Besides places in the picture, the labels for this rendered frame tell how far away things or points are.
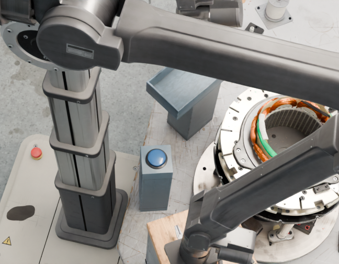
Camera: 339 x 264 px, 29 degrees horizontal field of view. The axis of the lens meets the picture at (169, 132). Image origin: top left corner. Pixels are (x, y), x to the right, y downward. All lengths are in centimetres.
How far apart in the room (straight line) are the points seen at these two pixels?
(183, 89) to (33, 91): 129
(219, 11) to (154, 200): 56
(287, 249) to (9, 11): 112
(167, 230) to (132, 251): 30
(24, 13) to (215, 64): 22
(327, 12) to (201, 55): 138
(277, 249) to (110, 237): 69
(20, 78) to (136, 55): 208
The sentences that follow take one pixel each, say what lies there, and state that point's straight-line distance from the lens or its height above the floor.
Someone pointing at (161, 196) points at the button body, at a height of 89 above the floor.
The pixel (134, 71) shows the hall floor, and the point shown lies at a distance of 281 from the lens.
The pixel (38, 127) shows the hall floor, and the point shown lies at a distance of 271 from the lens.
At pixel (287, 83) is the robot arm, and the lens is 77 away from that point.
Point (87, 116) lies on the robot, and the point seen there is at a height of 109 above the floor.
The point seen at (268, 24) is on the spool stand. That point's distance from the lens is 203.
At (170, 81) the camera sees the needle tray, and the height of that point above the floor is 102.
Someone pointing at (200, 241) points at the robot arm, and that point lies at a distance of 111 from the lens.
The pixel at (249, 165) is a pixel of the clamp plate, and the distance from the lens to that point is 143.
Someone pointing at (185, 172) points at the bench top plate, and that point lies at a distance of 176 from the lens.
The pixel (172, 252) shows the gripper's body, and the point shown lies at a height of 119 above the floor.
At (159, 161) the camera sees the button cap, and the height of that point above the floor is 104.
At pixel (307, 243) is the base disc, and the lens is 172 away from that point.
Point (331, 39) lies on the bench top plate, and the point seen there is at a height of 78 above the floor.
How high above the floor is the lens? 239
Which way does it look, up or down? 63 degrees down
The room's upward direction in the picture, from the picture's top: 7 degrees clockwise
